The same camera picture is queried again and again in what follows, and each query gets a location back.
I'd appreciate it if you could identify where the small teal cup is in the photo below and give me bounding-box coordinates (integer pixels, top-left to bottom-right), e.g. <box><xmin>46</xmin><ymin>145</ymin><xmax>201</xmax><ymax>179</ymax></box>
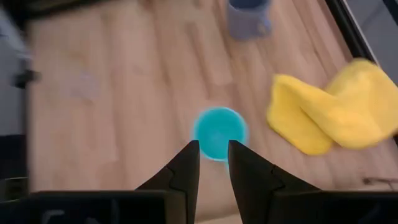
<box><xmin>192</xmin><ymin>106</ymin><xmax>249</xmax><ymax>162</ymax></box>

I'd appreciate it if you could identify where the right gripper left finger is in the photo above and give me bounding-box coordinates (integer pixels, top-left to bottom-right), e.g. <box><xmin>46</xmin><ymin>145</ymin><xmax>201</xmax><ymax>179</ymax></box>
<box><xmin>135</xmin><ymin>139</ymin><xmax>200</xmax><ymax>224</ymax></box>

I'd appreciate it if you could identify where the black table edge clamp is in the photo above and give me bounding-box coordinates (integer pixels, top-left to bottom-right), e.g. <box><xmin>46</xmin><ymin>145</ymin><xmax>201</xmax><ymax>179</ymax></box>
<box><xmin>12</xmin><ymin>70</ymin><xmax>42</xmax><ymax>90</ymax></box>

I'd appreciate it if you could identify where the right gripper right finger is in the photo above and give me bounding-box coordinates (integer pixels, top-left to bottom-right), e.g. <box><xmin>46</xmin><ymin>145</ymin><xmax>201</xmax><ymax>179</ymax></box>
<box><xmin>228</xmin><ymin>139</ymin><xmax>321</xmax><ymax>224</ymax></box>

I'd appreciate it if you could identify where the yellow microfibre cloth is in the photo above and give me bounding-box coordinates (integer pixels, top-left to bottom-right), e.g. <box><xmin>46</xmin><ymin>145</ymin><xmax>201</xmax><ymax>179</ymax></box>
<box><xmin>266</xmin><ymin>58</ymin><xmax>398</xmax><ymax>156</ymax></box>

